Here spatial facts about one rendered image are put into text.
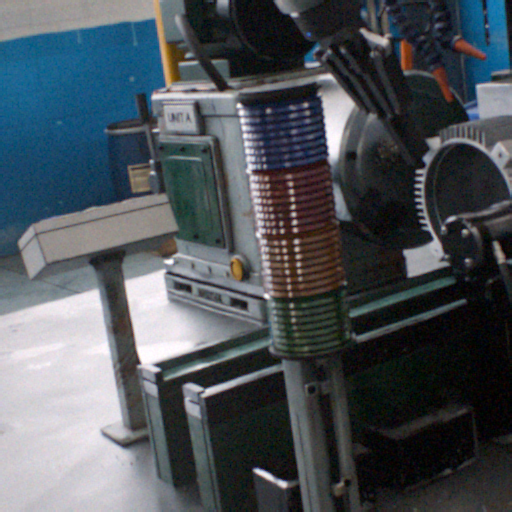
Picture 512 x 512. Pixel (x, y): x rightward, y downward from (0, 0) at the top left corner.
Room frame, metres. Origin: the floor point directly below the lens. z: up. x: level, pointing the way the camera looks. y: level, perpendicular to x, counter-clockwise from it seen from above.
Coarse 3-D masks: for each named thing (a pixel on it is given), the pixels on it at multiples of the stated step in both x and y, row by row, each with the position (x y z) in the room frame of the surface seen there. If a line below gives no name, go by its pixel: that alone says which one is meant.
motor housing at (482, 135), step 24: (480, 120) 1.23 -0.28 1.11; (504, 120) 1.22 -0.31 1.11; (456, 144) 1.24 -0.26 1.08; (480, 144) 1.18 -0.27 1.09; (432, 168) 1.27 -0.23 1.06; (456, 168) 1.29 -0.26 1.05; (480, 168) 1.32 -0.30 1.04; (432, 192) 1.28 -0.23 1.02; (456, 192) 1.30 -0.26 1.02; (480, 192) 1.32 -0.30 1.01; (504, 192) 1.34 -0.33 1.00; (432, 216) 1.27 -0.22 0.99
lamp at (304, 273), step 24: (264, 240) 0.71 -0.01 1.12; (288, 240) 0.70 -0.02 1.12; (312, 240) 0.70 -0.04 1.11; (336, 240) 0.71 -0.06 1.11; (264, 264) 0.71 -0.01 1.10; (288, 264) 0.70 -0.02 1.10; (312, 264) 0.70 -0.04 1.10; (336, 264) 0.71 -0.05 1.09; (264, 288) 0.72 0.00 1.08; (288, 288) 0.70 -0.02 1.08; (312, 288) 0.70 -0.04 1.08
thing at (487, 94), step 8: (504, 80) 1.31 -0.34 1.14; (480, 88) 1.29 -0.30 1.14; (488, 88) 1.27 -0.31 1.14; (496, 88) 1.26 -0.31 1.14; (504, 88) 1.25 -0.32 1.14; (480, 96) 1.29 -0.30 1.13; (488, 96) 1.27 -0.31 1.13; (496, 96) 1.26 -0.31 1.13; (504, 96) 1.25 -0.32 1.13; (480, 104) 1.29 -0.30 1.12; (488, 104) 1.28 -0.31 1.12; (496, 104) 1.26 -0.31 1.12; (504, 104) 1.25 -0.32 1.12; (480, 112) 1.29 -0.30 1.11; (488, 112) 1.28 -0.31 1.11; (496, 112) 1.27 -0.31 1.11; (504, 112) 1.25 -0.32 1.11
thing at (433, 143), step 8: (432, 144) 1.26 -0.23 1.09; (504, 144) 1.16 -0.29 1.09; (432, 152) 1.25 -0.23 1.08; (496, 152) 1.16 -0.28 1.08; (504, 152) 1.15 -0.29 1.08; (424, 160) 1.26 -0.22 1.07; (496, 160) 1.16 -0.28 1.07; (504, 160) 1.15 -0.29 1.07; (504, 168) 1.15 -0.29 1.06; (432, 248) 1.27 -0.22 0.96; (440, 248) 1.25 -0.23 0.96; (440, 256) 1.26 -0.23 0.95
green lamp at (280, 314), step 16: (336, 288) 0.71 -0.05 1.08; (272, 304) 0.71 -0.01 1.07; (288, 304) 0.70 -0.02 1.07; (304, 304) 0.70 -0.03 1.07; (320, 304) 0.70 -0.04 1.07; (336, 304) 0.70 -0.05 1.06; (272, 320) 0.71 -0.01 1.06; (288, 320) 0.70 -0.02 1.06; (304, 320) 0.70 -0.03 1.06; (320, 320) 0.70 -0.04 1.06; (336, 320) 0.70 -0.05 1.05; (272, 336) 0.72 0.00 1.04; (288, 336) 0.70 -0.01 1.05; (304, 336) 0.70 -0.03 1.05; (320, 336) 0.70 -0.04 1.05; (336, 336) 0.70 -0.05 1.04; (352, 336) 0.73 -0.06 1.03; (288, 352) 0.70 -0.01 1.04; (304, 352) 0.70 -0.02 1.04; (320, 352) 0.70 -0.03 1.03
